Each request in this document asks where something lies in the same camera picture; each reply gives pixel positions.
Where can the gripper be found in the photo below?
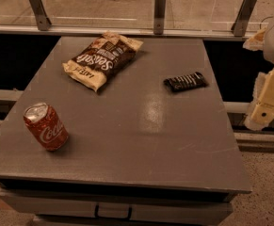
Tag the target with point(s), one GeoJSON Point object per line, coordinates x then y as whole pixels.
{"type": "Point", "coordinates": [260, 116]}

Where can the black snack bar wrapper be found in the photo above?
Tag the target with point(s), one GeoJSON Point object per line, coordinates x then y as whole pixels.
{"type": "Point", "coordinates": [186, 82]}

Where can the red coke can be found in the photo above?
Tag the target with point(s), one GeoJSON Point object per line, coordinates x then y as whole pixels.
{"type": "Point", "coordinates": [45, 125]}

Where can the brown chip bag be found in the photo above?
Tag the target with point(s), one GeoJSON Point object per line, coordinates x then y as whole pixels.
{"type": "Point", "coordinates": [102, 59]}

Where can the left metal railing bracket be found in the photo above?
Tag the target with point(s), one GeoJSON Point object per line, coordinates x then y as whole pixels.
{"type": "Point", "coordinates": [42, 20]}

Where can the middle metal railing bracket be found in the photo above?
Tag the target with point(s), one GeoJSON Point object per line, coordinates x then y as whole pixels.
{"type": "Point", "coordinates": [159, 16]}

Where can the metal railing bracket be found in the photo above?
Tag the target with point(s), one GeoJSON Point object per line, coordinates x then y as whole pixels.
{"type": "Point", "coordinates": [159, 16]}
{"type": "Point", "coordinates": [241, 22]}
{"type": "Point", "coordinates": [42, 20]}

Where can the grey drawer with handle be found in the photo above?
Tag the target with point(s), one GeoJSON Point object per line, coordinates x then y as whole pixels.
{"type": "Point", "coordinates": [67, 209]}

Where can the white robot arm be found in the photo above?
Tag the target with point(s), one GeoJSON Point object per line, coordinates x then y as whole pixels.
{"type": "Point", "coordinates": [268, 49]}

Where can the right metal railing bracket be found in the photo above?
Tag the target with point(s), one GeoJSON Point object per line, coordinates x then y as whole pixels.
{"type": "Point", "coordinates": [241, 22]}

